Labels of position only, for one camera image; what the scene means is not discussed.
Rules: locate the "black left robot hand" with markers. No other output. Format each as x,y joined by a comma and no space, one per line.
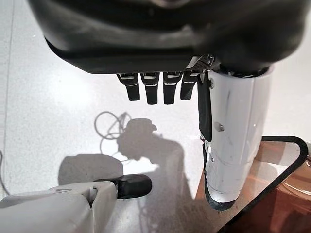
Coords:
158,31

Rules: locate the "silver left robot leg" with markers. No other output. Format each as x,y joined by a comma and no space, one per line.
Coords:
48,208

